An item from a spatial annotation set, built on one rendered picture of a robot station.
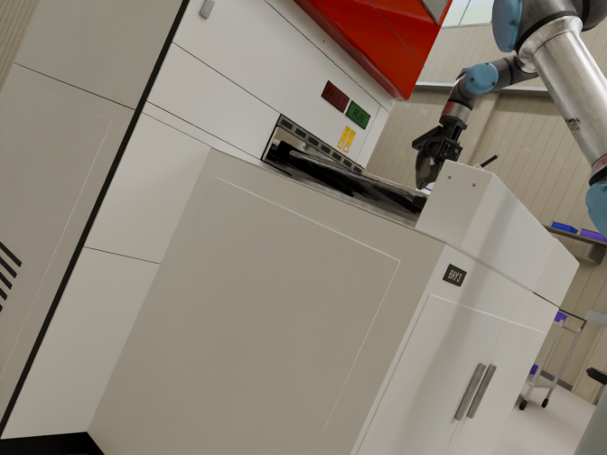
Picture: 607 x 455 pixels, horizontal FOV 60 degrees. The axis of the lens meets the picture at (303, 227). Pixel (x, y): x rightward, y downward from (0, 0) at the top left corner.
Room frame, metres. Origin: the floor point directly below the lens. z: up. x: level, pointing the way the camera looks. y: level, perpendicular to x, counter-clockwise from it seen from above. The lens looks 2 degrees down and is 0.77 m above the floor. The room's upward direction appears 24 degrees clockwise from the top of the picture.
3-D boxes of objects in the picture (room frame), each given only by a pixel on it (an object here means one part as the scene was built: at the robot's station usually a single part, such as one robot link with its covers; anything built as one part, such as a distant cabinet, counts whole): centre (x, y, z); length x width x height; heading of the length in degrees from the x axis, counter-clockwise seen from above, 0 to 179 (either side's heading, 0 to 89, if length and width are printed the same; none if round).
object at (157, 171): (1.61, 0.42, 0.41); 0.82 x 0.70 x 0.82; 142
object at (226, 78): (1.40, 0.15, 1.02); 0.81 x 0.03 x 0.40; 142
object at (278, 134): (1.53, 0.03, 0.89); 0.44 x 0.02 x 0.10; 142
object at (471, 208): (1.14, -0.39, 0.89); 0.55 x 0.09 x 0.14; 142
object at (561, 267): (1.66, -0.46, 0.89); 0.62 x 0.35 x 0.14; 52
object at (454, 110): (1.51, -0.27, 1.19); 0.08 x 0.08 x 0.05
